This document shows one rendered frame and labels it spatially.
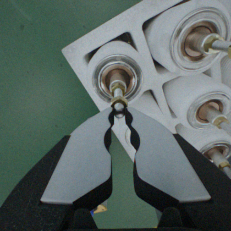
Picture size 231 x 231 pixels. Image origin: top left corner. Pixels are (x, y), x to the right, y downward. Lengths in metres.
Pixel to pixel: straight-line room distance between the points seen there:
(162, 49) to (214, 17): 0.07
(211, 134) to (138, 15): 0.26
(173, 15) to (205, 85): 0.12
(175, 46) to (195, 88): 0.08
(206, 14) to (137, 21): 0.10
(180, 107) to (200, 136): 0.10
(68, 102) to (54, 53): 0.17
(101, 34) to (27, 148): 0.63
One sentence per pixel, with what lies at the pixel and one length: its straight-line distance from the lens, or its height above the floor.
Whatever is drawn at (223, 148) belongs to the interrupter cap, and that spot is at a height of 0.25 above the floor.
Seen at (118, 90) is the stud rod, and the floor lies 0.30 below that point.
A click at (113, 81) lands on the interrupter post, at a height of 0.28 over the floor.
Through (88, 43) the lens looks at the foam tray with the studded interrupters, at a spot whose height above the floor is 0.18.
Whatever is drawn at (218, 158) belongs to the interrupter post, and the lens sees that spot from 0.35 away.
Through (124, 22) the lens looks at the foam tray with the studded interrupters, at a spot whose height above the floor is 0.18.
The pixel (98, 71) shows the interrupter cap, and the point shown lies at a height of 0.25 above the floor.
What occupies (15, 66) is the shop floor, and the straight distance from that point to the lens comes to 0.56.
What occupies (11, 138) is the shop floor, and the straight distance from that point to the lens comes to 0.76.
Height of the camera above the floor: 0.45
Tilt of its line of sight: 58 degrees down
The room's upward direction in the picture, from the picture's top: 179 degrees clockwise
